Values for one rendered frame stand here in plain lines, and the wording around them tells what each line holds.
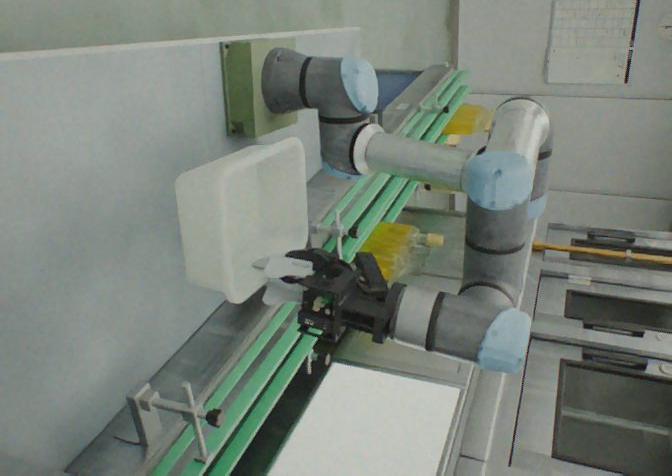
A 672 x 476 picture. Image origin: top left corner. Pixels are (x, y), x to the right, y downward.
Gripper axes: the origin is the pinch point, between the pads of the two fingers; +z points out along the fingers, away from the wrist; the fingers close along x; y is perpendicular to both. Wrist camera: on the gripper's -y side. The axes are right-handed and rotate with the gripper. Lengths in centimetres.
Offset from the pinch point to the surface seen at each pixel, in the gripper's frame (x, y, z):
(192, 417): 29.3, 1.9, 11.0
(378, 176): 20, -101, 14
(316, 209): 22, -72, 22
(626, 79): 53, -667, -94
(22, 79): -20.2, 1.0, 38.2
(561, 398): 48, -57, -48
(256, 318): 36, -36, 20
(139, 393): 28.8, 1.5, 21.6
